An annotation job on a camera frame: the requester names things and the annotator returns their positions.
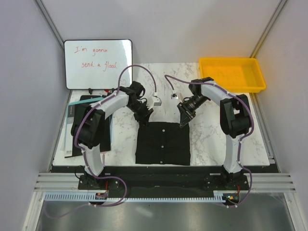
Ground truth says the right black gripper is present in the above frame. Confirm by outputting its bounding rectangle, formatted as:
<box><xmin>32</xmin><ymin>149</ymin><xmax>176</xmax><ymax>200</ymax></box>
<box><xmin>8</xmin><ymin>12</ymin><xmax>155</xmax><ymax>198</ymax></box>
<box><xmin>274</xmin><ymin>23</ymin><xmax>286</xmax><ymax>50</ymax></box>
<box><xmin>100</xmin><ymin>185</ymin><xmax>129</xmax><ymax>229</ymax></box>
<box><xmin>177</xmin><ymin>95</ymin><xmax>208</xmax><ymax>128</ymax></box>

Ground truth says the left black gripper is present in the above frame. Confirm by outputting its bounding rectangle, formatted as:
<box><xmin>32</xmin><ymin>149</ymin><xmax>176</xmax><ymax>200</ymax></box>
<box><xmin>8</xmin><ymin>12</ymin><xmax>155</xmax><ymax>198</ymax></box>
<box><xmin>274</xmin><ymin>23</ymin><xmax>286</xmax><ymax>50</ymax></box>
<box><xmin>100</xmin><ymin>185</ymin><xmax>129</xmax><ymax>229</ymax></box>
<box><xmin>127</xmin><ymin>101</ymin><xmax>154</xmax><ymax>127</ymax></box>

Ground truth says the black long sleeve shirt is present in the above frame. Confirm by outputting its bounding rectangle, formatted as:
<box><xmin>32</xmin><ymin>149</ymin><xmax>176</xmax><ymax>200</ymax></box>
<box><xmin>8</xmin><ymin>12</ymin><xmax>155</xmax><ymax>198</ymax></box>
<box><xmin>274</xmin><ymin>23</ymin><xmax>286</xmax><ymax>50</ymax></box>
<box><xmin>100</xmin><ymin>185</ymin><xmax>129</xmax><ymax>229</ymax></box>
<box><xmin>135</xmin><ymin>122</ymin><xmax>191</xmax><ymax>166</ymax></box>

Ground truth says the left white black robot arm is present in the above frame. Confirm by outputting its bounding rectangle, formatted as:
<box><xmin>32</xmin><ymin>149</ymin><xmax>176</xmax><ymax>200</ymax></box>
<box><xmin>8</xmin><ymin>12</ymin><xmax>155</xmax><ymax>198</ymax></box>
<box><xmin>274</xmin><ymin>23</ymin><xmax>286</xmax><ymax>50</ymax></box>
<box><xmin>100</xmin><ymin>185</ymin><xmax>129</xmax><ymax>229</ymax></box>
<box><xmin>71</xmin><ymin>81</ymin><xmax>161</xmax><ymax>189</ymax></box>

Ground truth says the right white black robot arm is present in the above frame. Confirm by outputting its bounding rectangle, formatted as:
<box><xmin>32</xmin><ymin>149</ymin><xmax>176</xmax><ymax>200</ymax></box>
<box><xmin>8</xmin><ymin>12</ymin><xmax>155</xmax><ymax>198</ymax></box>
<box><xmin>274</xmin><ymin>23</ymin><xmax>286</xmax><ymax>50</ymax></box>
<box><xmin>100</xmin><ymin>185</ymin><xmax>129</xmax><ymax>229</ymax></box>
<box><xmin>177</xmin><ymin>77</ymin><xmax>254</xmax><ymax>190</ymax></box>

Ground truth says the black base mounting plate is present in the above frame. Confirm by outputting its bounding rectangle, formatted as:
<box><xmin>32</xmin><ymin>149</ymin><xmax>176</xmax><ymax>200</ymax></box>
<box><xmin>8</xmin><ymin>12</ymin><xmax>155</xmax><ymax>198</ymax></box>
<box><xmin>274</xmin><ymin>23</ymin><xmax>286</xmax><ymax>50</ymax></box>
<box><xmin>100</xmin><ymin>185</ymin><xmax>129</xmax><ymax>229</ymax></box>
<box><xmin>78</xmin><ymin>167</ymin><xmax>249</xmax><ymax>197</ymax></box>

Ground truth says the yellow plastic bin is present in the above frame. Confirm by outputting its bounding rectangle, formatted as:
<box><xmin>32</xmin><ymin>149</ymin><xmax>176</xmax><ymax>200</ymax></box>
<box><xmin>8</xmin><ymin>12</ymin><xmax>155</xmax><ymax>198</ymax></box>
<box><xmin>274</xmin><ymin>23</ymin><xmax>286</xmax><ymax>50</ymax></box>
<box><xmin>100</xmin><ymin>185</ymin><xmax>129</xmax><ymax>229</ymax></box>
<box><xmin>199</xmin><ymin>58</ymin><xmax>267</xmax><ymax>93</ymax></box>

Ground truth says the white whiteboard with red writing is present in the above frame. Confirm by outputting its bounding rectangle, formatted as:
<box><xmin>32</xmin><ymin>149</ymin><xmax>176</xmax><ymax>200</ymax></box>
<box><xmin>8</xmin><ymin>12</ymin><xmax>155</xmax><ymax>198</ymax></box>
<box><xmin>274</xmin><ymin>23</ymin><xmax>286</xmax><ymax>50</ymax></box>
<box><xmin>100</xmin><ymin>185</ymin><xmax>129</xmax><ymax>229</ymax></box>
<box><xmin>64</xmin><ymin>39</ymin><xmax>132</xmax><ymax>90</ymax></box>

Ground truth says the teal and white packaging board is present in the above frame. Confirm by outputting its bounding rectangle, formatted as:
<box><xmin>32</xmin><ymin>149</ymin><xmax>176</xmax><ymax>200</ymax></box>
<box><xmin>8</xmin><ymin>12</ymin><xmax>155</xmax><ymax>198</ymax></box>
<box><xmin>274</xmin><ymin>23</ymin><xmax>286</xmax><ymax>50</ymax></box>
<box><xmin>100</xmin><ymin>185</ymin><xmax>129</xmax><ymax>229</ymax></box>
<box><xmin>63</xmin><ymin>97</ymin><xmax>106</xmax><ymax>159</ymax></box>

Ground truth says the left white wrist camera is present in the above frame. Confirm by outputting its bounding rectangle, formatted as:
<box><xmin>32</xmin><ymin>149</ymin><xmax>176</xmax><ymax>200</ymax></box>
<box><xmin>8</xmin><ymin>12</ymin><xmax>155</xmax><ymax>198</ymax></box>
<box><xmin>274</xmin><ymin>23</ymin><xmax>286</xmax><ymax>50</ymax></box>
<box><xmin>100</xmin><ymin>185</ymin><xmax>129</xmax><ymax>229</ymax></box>
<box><xmin>148</xmin><ymin>96</ymin><xmax>162</xmax><ymax>108</ymax></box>

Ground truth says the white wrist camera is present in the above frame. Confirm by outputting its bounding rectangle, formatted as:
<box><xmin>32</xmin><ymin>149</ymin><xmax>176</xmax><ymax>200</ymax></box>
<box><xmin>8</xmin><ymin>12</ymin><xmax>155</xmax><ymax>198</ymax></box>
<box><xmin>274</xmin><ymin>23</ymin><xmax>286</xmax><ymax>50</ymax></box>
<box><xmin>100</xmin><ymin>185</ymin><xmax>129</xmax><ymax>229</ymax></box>
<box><xmin>148</xmin><ymin>96</ymin><xmax>162</xmax><ymax>108</ymax></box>
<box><xmin>171</xmin><ymin>92</ymin><xmax>181</xmax><ymax>100</ymax></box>

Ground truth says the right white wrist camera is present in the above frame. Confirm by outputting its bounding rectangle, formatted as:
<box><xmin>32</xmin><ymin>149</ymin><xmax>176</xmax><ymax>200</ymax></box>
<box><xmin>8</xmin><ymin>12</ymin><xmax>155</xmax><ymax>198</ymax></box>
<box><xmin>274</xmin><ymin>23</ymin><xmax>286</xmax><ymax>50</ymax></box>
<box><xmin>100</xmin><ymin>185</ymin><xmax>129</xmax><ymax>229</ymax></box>
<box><xmin>171</xmin><ymin>92</ymin><xmax>181</xmax><ymax>100</ymax></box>

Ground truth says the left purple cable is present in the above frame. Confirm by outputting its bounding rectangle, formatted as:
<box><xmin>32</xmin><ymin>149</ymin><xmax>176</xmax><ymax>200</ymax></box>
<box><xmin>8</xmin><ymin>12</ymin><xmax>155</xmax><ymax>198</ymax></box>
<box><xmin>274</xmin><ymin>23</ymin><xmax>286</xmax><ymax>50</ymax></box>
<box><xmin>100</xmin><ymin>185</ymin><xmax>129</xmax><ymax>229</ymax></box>
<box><xmin>43</xmin><ymin>64</ymin><xmax>158</xmax><ymax>218</ymax></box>

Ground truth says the purple cable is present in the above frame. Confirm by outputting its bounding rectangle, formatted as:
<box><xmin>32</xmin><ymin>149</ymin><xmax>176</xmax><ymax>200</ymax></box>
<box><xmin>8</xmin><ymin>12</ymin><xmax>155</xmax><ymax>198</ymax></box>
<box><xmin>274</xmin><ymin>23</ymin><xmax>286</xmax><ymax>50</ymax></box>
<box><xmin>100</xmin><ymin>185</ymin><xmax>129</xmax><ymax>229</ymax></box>
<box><xmin>43</xmin><ymin>64</ymin><xmax>158</xmax><ymax>218</ymax></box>
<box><xmin>164</xmin><ymin>75</ymin><xmax>255</xmax><ymax>208</ymax></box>

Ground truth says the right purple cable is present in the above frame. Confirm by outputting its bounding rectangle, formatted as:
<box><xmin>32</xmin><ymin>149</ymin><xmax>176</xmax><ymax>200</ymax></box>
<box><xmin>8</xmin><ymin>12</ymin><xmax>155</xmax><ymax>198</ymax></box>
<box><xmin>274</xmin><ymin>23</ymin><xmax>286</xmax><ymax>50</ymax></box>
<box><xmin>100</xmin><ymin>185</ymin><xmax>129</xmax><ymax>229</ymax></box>
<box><xmin>164</xmin><ymin>75</ymin><xmax>255</xmax><ymax>208</ymax></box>

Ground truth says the white slotted cable duct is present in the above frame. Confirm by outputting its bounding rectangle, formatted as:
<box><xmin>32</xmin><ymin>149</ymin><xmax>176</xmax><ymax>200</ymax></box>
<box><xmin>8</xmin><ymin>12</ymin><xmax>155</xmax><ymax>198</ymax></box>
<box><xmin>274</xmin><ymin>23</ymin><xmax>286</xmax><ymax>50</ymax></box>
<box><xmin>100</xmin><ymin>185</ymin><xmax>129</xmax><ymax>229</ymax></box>
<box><xmin>44</xmin><ymin>192</ymin><xmax>232</xmax><ymax>203</ymax></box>

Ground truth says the aluminium frame rail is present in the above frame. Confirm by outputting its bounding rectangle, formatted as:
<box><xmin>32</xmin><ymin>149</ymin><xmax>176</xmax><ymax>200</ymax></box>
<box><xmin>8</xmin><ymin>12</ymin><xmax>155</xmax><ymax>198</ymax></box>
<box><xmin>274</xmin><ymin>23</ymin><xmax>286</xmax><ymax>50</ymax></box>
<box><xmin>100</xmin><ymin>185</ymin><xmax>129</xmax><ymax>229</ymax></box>
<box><xmin>34</xmin><ymin>173</ymin><xmax>295</xmax><ymax>193</ymax></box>

